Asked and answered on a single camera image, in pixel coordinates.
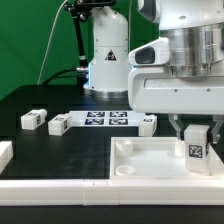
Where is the black camera stand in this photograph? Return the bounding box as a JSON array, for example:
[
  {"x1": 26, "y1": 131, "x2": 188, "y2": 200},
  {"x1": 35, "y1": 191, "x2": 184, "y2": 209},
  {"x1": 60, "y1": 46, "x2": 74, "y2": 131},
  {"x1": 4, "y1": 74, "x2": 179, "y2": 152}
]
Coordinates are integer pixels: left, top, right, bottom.
[{"x1": 64, "y1": 0, "x2": 116, "y2": 87}]

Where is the white square tabletop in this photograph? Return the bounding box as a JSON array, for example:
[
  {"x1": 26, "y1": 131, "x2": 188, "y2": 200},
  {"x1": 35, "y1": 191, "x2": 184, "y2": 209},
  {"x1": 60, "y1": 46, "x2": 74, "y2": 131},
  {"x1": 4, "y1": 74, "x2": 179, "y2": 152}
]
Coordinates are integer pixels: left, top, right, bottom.
[{"x1": 110, "y1": 137, "x2": 224, "y2": 180}]

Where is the white cable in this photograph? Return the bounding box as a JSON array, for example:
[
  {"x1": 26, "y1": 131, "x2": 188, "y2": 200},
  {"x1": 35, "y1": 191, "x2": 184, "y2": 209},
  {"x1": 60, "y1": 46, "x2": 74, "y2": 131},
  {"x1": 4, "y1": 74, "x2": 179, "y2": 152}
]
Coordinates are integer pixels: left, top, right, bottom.
[{"x1": 37, "y1": 0, "x2": 69, "y2": 86}]

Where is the black cable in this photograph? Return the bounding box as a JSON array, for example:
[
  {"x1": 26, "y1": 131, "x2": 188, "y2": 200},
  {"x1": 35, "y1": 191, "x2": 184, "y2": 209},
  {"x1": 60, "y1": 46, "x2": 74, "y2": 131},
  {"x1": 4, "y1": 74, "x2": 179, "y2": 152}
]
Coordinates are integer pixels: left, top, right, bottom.
[{"x1": 42, "y1": 68, "x2": 88, "y2": 86}]

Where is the white U-shaped fence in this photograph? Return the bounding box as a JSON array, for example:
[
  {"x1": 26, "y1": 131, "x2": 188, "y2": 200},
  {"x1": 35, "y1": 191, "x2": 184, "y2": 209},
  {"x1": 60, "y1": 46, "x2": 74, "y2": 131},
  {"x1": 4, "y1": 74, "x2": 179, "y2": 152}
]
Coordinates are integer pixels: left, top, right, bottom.
[{"x1": 0, "y1": 139, "x2": 224, "y2": 206}]

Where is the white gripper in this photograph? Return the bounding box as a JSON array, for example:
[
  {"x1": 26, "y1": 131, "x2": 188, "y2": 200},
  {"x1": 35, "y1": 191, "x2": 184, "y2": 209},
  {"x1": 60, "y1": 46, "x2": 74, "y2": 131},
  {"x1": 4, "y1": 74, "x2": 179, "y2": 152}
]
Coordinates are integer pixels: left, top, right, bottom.
[{"x1": 128, "y1": 67, "x2": 224, "y2": 144}]

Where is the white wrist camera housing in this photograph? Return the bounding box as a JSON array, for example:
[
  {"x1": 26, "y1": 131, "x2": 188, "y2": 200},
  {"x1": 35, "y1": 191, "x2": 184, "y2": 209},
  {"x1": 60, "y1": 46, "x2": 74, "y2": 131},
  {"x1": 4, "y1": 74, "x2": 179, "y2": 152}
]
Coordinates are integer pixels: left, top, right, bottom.
[{"x1": 129, "y1": 37, "x2": 171, "y2": 66}]

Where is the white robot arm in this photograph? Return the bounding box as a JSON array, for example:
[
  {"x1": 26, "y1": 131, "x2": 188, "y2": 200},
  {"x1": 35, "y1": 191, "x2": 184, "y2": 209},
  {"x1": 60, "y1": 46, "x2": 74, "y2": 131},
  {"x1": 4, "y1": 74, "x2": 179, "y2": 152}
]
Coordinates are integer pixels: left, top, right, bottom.
[{"x1": 84, "y1": 0, "x2": 224, "y2": 143}]

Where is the white marker base plate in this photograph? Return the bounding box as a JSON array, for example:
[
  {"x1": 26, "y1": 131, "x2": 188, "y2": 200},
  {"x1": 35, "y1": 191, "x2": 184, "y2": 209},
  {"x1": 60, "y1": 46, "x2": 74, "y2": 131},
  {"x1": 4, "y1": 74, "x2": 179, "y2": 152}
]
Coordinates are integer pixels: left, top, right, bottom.
[{"x1": 69, "y1": 110, "x2": 144, "y2": 127}]

